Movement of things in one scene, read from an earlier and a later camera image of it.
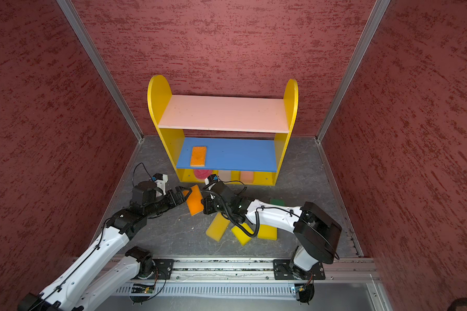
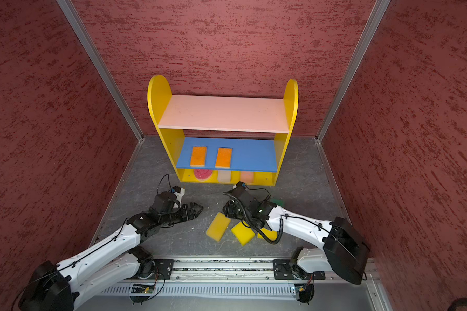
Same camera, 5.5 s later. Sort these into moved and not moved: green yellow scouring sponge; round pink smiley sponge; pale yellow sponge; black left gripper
Moved: black left gripper
Not moved: round pink smiley sponge; green yellow scouring sponge; pale yellow sponge
